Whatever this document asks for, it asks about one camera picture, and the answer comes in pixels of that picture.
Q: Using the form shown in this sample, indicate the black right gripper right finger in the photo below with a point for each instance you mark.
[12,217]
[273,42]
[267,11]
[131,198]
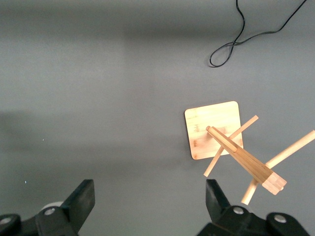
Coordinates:
[216,206]

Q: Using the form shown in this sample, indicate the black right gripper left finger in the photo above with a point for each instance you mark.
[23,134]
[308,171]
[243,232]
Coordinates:
[78,201]

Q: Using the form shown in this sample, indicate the wooden mug tree stand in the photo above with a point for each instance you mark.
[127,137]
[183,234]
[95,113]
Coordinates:
[211,120]

